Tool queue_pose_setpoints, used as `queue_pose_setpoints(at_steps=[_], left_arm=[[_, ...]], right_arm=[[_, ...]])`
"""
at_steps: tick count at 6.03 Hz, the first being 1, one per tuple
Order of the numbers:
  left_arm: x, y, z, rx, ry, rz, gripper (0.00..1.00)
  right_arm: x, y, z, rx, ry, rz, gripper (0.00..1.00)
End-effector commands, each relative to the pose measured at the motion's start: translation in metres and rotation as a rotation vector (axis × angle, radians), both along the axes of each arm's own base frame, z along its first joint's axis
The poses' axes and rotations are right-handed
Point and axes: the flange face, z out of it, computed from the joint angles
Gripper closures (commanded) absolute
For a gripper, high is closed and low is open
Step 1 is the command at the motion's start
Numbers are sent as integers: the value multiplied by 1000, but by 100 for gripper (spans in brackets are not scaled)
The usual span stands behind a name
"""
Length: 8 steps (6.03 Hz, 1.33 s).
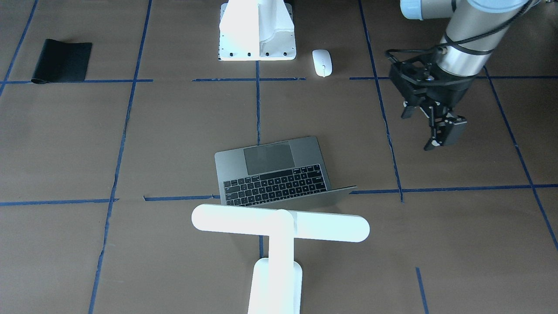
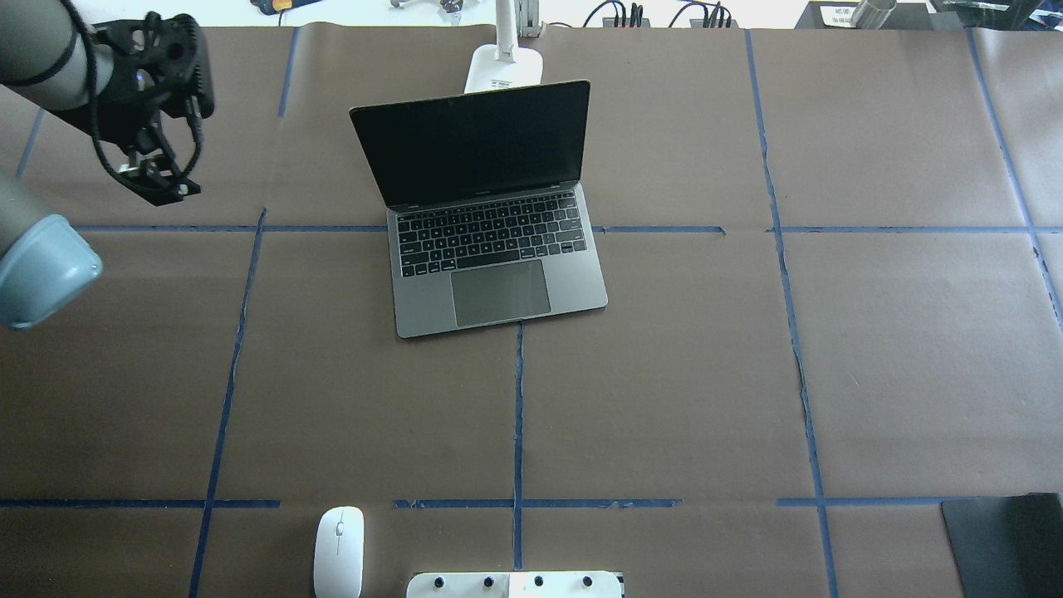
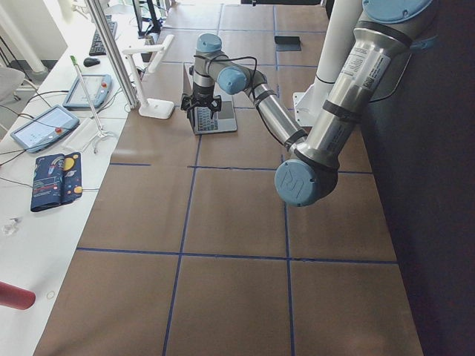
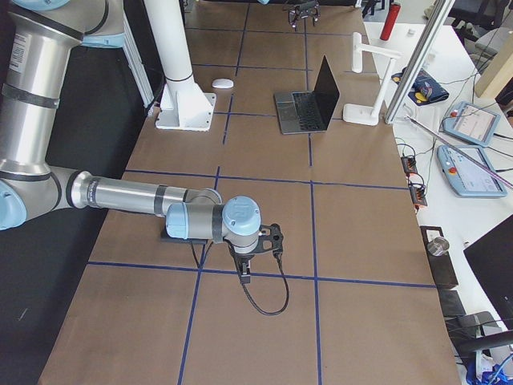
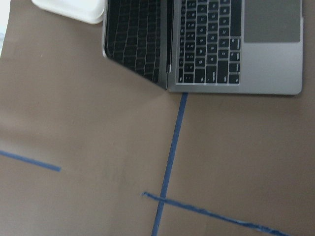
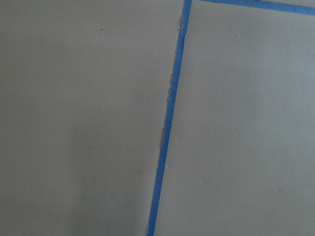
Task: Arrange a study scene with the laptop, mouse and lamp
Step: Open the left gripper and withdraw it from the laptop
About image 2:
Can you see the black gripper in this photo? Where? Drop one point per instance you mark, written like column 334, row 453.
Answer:
column 122, row 112

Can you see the grey laptop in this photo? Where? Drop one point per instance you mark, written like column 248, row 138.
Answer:
column 486, row 215

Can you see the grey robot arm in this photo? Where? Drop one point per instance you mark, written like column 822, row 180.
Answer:
column 46, row 262

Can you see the white computer mouse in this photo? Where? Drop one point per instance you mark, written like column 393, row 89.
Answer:
column 339, row 553

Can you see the black mouse pad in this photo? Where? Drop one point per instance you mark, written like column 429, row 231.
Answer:
column 1007, row 546

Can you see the blue orange tool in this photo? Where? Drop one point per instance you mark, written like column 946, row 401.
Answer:
column 276, row 7

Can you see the black usb hub left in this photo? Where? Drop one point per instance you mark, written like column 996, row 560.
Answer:
column 626, row 16

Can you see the black usb hub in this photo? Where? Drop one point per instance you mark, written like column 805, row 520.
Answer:
column 714, row 16
column 626, row 16

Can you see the black usb hub right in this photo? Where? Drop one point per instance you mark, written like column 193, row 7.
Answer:
column 714, row 16

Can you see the brown paper table cover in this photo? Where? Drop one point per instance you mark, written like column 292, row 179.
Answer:
column 833, row 262

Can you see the metal cylinder cup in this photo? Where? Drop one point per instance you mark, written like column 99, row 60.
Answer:
column 871, row 14

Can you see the aluminium frame post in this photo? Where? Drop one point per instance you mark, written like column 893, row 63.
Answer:
column 528, row 21

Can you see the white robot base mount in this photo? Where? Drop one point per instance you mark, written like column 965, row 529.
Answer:
column 591, row 583

